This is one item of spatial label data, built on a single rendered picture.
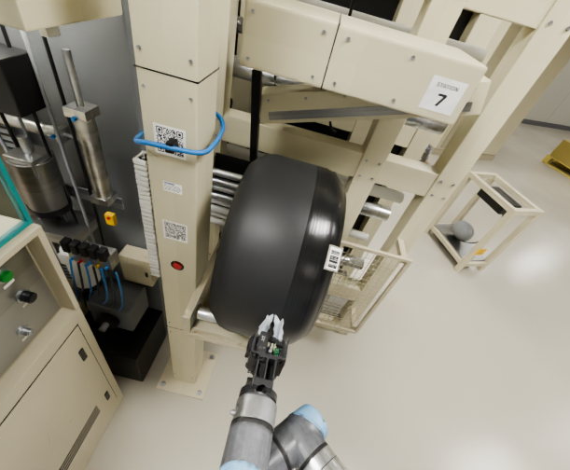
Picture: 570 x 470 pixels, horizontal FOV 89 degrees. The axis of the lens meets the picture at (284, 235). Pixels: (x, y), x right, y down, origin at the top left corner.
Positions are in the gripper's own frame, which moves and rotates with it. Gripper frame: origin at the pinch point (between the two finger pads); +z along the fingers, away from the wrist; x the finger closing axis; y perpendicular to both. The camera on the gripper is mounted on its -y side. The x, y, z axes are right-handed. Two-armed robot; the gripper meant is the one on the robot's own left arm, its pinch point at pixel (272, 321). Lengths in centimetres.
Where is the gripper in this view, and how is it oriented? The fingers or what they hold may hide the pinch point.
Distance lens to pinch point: 74.8
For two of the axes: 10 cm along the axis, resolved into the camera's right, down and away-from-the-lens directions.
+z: 1.3, -5.7, 8.1
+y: 2.3, -7.8, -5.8
